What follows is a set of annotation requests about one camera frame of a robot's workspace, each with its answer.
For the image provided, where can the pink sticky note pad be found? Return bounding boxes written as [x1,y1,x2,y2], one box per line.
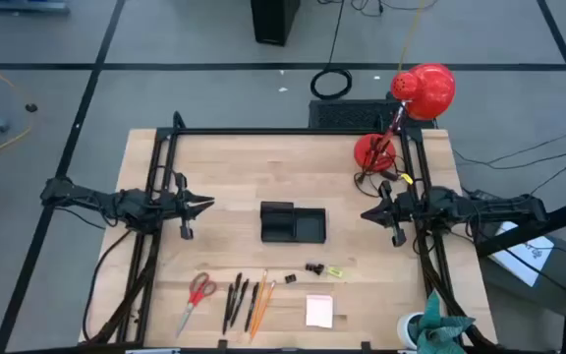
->
[305,294,335,329]

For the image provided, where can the red desk lamp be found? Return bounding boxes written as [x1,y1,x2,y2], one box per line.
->
[353,62,458,174]

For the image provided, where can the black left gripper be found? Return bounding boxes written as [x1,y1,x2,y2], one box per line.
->
[161,171,216,241]

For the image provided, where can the yellow hanging cable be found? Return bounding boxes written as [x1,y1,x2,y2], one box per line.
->
[397,0,427,74]

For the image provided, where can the black mesh desk organizer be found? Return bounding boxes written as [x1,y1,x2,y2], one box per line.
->
[259,201,327,245]

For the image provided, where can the black metal beam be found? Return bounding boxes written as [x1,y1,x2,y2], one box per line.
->
[474,191,566,354]

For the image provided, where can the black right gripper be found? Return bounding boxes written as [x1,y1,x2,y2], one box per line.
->
[360,179,418,249]

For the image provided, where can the black pen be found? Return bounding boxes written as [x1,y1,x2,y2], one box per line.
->
[228,272,244,322]
[221,282,236,336]
[229,278,251,329]
[244,281,260,333]

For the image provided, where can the black lamp power cable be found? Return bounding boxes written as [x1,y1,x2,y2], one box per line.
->
[353,155,408,200]

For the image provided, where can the black perforated crate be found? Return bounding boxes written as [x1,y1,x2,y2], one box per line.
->
[307,98,437,132]

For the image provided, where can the black aluminium table frame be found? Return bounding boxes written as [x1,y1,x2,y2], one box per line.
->
[114,109,498,354]

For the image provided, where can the white printed paper sheet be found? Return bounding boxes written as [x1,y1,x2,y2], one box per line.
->
[487,220,556,288]

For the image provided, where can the red handled scissors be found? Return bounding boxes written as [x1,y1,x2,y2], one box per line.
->
[175,271,218,339]

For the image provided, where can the black cable bundle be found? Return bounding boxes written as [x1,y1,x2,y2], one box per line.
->
[81,228,160,344]
[413,230,498,351]

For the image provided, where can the blue grey metal rail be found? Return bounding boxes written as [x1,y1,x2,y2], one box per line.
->
[0,0,71,15]

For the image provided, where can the coiled black floor cable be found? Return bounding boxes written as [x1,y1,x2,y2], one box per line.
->
[310,0,354,101]

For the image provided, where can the black tower box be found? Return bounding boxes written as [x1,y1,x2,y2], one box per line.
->
[249,0,302,48]

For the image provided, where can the white cup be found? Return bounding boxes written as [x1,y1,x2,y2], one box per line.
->
[396,311,427,352]

